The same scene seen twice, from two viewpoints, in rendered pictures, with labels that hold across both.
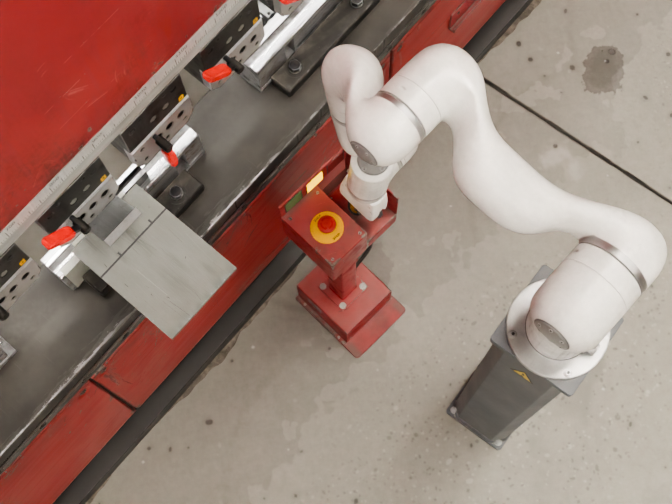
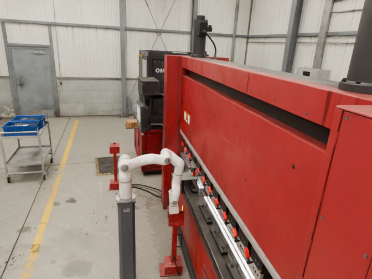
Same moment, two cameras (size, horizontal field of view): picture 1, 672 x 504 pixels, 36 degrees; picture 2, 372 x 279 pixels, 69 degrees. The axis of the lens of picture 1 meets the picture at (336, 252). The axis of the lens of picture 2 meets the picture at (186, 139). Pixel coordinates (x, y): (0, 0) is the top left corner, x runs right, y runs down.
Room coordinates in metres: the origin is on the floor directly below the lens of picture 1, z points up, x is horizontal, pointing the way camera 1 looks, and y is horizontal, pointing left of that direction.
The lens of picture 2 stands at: (2.11, -2.05, 2.43)
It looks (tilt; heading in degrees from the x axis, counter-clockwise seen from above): 19 degrees down; 123
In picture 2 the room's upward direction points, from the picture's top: 3 degrees clockwise
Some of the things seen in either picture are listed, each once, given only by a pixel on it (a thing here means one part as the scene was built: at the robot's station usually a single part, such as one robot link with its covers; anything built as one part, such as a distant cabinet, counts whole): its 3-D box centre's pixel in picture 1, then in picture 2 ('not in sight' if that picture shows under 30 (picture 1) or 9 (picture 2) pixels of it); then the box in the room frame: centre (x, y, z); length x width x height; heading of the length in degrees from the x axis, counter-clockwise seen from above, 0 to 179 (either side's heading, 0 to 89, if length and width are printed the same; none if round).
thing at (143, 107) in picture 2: not in sight; (142, 115); (-0.57, 0.89, 1.42); 0.45 x 0.12 x 0.36; 141
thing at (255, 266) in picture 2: not in sight; (261, 264); (1.80, -0.64, 1.18); 0.15 x 0.09 x 0.17; 136
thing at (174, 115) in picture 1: (142, 110); (201, 168); (0.79, 0.33, 1.18); 0.15 x 0.09 x 0.17; 136
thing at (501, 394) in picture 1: (517, 374); (127, 239); (0.39, -0.40, 0.50); 0.18 x 0.18 x 1.00; 50
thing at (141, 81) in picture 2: not in sight; (148, 107); (-0.55, 0.99, 1.53); 0.51 x 0.25 x 0.85; 141
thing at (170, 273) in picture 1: (153, 260); (184, 176); (0.57, 0.35, 1.00); 0.26 x 0.18 x 0.01; 46
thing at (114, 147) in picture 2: not in sight; (115, 165); (-1.19, 0.89, 0.41); 0.25 x 0.20 x 0.83; 46
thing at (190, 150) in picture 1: (125, 204); (196, 183); (0.71, 0.41, 0.92); 0.39 x 0.06 x 0.10; 136
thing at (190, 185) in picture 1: (144, 232); (191, 185); (0.66, 0.38, 0.89); 0.30 x 0.05 x 0.03; 136
